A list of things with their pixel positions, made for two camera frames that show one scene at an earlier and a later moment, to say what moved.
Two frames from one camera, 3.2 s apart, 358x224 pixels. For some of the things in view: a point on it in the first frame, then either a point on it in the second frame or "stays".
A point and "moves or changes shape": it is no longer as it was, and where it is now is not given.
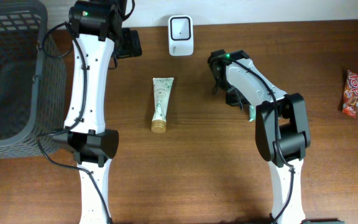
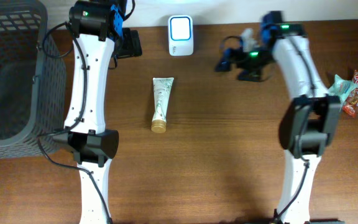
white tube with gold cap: x=163 y=86 stays
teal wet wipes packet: x=252 y=113 → x=341 y=88
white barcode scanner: x=181 y=35 stays
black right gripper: x=234 y=99 → x=239 y=58
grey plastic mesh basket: x=23 y=81 stays
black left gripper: x=133 y=46 stays
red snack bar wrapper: x=352 y=93 moves or changes shape
